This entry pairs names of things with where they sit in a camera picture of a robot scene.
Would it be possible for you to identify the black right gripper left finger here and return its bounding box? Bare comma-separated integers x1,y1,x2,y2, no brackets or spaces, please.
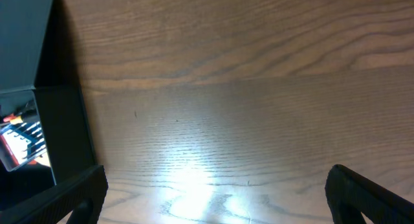
1,165,109,224

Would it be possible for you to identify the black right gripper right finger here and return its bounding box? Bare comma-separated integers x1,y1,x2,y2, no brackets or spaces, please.
325,164,413,224

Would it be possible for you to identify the blue precision screwdriver set case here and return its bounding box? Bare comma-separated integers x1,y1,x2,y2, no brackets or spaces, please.
1,122,47,172

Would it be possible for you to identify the black yellow screwdriver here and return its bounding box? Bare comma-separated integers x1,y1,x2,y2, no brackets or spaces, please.
1,111,39,126

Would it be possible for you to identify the dark green box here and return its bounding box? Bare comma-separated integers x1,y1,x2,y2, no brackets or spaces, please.
1,0,96,210

